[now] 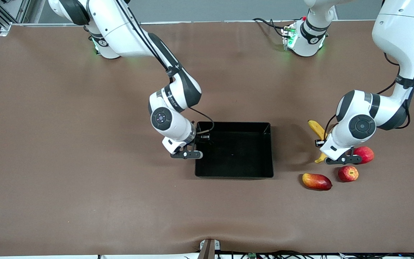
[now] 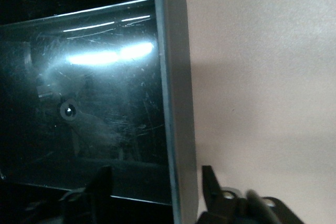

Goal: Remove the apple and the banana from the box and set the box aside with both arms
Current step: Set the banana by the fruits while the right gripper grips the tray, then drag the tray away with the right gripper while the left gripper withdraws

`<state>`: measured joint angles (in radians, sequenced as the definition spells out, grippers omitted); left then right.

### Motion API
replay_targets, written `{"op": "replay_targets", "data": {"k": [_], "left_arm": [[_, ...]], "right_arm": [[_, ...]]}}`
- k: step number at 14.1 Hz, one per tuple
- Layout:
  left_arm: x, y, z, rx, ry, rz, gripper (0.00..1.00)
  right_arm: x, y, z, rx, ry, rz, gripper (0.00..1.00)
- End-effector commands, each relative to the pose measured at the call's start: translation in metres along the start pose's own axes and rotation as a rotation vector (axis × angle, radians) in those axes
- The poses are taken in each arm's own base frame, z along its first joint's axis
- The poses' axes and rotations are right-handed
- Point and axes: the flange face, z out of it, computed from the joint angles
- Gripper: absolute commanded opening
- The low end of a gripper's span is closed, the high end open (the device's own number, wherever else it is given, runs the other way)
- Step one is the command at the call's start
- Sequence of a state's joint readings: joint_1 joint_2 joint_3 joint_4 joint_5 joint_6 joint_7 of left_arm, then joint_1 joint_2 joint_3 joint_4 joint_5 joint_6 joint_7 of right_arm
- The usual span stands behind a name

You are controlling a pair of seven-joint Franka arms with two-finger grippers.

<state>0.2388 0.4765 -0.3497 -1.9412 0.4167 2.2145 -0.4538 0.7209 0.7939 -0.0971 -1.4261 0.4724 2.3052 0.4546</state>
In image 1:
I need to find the red yellow mango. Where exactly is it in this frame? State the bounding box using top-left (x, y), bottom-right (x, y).
top-left (302, 173), bottom-right (333, 191)

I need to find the brown table mat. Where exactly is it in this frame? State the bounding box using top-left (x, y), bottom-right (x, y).
top-left (0, 20), bottom-right (414, 256)

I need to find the red peach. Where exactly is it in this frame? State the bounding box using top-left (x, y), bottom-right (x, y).
top-left (354, 146), bottom-right (375, 165)

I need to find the black plastic tray box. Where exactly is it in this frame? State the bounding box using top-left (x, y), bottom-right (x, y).
top-left (194, 121), bottom-right (275, 179)

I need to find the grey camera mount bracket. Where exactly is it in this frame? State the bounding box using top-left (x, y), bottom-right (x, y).
top-left (197, 239), bottom-right (221, 259)

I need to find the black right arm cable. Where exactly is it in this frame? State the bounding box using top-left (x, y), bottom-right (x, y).
top-left (187, 106), bottom-right (215, 135)

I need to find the yellow banana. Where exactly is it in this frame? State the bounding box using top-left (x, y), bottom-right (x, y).
top-left (308, 120), bottom-right (328, 164)

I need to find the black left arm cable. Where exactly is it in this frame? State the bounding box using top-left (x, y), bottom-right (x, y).
top-left (324, 52), bottom-right (414, 141)

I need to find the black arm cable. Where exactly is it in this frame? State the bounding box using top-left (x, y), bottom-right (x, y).
top-left (187, 106), bottom-right (215, 135)
top-left (324, 52), bottom-right (414, 141)

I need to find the small red yellow apple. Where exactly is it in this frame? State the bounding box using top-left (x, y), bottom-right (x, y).
top-left (338, 165), bottom-right (359, 183)

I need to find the black left base cable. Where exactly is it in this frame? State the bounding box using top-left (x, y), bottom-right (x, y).
top-left (252, 17), bottom-right (290, 38)

